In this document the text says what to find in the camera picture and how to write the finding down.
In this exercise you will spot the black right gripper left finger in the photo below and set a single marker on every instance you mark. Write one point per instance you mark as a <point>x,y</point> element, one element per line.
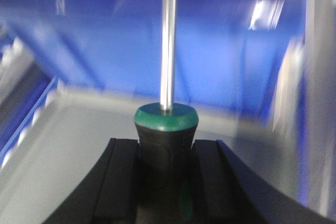
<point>108,192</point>

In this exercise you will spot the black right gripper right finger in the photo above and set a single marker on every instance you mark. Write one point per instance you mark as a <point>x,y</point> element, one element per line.
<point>226,190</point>

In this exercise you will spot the green black screwdriver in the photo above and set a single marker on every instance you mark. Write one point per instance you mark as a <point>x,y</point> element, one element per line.
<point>166,130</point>

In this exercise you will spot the large blue plastic bin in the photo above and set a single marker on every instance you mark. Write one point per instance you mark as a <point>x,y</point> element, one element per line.
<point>270,61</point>

